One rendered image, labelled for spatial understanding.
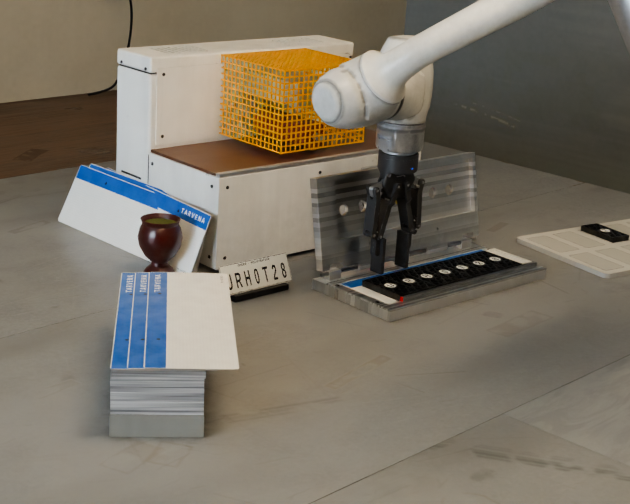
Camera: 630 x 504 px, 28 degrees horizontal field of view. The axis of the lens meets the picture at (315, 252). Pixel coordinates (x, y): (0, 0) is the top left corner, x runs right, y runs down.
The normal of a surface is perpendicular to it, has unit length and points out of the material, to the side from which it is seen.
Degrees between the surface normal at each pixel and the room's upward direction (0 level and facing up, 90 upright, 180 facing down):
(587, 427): 0
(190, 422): 90
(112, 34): 90
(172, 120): 90
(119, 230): 63
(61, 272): 0
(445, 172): 79
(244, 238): 90
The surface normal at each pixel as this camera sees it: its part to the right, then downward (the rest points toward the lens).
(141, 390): 0.11, 0.31
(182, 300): 0.06, -0.95
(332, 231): 0.66, 0.07
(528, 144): -0.69, 0.18
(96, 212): -0.61, -0.28
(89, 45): 0.72, 0.26
